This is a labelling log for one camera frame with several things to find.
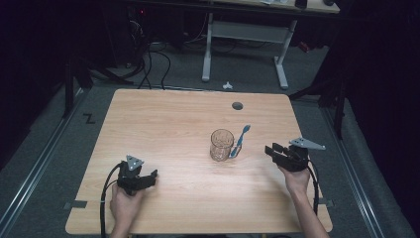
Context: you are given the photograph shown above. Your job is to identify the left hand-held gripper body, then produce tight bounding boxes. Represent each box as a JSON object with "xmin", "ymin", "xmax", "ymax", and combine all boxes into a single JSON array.
[{"xmin": 116, "ymin": 154, "xmax": 158, "ymax": 196}]

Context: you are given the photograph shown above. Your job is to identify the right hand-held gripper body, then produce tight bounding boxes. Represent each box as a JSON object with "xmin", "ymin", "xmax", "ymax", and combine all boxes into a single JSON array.
[{"xmin": 276, "ymin": 137, "xmax": 327, "ymax": 174}]

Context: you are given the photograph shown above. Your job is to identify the blue and grey toothbrush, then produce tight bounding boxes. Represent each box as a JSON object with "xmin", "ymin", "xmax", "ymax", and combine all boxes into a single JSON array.
[{"xmin": 229, "ymin": 124, "xmax": 252, "ymax": 160}]

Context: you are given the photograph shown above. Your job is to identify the clear glass mug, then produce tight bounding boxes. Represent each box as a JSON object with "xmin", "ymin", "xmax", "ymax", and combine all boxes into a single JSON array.
[{"xmin": 209, "ymin": 128, "xmax": 243, "ymax": 163}]

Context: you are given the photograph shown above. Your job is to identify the person's right hand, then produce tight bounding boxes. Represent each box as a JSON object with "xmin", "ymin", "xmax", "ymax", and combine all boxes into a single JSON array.
[{"xmin": 277, "ymin": 164, "xmax": 321, "ymax": 196}]

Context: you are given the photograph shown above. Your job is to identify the person's left hand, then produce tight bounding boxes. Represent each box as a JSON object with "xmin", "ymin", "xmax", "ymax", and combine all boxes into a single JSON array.
[{"xmin": 109, "ymin": 182, "xmax": 147, "ymax": 230}]

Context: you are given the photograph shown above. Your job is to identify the black metal stand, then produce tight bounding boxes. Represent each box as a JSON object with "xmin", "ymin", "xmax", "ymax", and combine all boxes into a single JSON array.
[
  {"xmin": 62, "ymin": 56, "xmax": 133, "ymax": 119},
  {"xmin": 288, "ymin": 56, "xmax": 351, "ymax": 140}
]

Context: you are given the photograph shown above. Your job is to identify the desk with white legs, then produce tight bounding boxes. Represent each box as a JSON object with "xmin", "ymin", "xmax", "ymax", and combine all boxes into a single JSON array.
[{"xmin": 132, "ymin": 0, "xmax": 341, "ymax": 90}]

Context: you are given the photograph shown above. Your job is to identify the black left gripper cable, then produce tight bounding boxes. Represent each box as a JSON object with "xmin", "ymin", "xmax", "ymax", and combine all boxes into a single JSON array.
[{"xmin": 99, "ymin": 162, "xmax": 123, "ymax": 238}]

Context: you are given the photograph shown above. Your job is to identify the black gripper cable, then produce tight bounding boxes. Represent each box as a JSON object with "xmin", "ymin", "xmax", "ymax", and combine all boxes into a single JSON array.
[
  {"xmin": 306, "ymin": 160, "xmax": 321, "ymax": 216},
  {"xmin": 99, "ymin": 162, "xmax": 123, "ymax": 238}
]

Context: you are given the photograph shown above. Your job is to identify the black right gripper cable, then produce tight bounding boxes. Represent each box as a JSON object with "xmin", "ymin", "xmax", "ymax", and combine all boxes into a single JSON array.
[{"xmin": 306, "ymin": 160, "xmax": 321, "ymax": 216}]

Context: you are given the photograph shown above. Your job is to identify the metal floor rail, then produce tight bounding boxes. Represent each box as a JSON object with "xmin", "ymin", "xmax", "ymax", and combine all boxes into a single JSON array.
[
  {"xmin": 321, "ymin": 105, "xmax": 387, "ymax": 238},
  {"xmin": 0, "ymin": 87, "xmax": 87, "ymax": 232}
]

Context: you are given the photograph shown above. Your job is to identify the black floor cables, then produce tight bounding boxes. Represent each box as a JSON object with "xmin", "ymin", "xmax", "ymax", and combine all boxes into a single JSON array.
[{"xmin": 125, "ymin": 13, "xmax": 172, "ymax": 91}]

